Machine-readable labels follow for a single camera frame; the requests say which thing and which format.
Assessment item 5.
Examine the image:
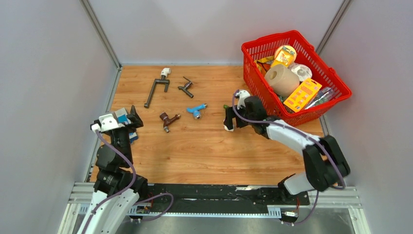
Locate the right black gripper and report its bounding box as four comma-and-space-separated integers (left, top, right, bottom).
224, 104, 255, 130

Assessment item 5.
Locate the blue faucet with white elbow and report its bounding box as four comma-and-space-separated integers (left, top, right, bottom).
187, 103, 207, 120

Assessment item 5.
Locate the red plastic shopping basket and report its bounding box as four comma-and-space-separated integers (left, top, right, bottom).
241, 30, 352, 126

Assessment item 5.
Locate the white plastic elbow fitting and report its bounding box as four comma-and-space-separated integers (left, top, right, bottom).
224, 125, 234, 132

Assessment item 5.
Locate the long grey faucet white elbow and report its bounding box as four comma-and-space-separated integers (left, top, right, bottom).
144, 67, 172, 109

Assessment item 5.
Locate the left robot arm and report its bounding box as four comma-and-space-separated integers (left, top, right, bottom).
77, 106, 149, 234

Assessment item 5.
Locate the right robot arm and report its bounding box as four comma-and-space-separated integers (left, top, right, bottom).
223, 90, 351, 204

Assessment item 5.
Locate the blue white faucet box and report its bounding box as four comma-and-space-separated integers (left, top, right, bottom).
114, 107, 138, 143

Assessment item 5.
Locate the brown plastic faucet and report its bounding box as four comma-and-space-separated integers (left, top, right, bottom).
159, 112, 181, 133

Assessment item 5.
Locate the small dark grey faucet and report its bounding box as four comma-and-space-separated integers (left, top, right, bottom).
178, 77, 194, 98

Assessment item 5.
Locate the brown paper roll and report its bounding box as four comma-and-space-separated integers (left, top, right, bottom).
264, 64, 300, 97

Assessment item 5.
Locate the yellow snack bag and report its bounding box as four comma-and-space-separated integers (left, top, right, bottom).
254, 56, 274, 76

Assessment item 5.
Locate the orange blister card package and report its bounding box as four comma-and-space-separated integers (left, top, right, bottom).
283, 78, 322, 113

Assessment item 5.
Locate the orange sponge package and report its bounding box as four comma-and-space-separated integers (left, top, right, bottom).
270, 46, 295, 68

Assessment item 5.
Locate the white wrapped paper roll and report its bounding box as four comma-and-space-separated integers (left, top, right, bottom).
288, 62, 313, 82

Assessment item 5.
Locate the yellow round sponge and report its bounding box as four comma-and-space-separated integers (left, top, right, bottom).
274, 44, 298, 65

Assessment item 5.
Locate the clear pack of pens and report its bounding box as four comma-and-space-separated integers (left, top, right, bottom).
305, 87, 334, 109

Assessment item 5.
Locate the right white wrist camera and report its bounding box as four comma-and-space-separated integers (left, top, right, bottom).
235, 89, 251, 110

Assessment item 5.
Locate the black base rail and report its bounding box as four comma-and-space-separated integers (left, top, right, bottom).
136, 183, 310, 215

